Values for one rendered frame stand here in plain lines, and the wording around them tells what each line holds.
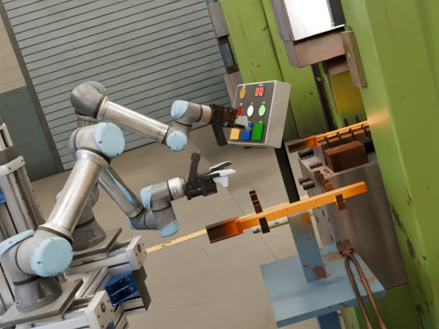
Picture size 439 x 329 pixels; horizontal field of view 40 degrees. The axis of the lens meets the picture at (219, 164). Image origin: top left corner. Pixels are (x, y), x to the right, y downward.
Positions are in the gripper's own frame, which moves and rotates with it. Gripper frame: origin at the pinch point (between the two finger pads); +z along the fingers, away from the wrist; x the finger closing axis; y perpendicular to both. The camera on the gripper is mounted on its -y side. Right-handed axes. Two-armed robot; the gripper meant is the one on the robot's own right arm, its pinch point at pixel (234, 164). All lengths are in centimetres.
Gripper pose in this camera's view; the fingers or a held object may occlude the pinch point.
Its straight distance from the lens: 220.0
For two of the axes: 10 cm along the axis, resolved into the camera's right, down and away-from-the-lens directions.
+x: 0.6, 2.0, -9.8
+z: 9.6, -2.9, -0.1
